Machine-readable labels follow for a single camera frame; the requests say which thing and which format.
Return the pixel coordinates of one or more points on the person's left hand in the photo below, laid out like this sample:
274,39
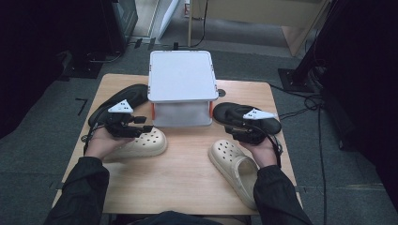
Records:
101,145

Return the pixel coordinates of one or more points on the person's right hand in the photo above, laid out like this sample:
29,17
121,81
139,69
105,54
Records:
264,153

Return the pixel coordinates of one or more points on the black metal stand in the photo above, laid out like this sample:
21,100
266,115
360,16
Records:
297,78

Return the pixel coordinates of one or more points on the black cabinet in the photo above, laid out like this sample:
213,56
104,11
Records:
122,22

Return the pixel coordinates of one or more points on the beige clog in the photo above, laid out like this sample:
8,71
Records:
150,145
233,168

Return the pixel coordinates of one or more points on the black table grommet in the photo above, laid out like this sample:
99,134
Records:
221,92

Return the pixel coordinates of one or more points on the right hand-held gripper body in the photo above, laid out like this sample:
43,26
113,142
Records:
252,131

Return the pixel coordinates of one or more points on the black stand base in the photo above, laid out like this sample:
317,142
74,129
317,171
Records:
81,68

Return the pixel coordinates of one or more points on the white board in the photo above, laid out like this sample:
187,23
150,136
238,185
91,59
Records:
169,15

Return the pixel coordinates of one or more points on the white shoe rack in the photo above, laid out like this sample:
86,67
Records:
183,78

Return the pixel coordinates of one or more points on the light wooden furniture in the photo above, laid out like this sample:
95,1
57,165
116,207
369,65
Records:
250,9

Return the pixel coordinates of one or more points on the dark curtain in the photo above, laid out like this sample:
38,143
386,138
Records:
28,56
363,78

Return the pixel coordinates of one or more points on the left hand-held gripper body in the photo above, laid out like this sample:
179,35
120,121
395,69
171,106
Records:
120,125

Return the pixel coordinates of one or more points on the person's dark clothed body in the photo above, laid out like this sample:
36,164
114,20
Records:
175,218

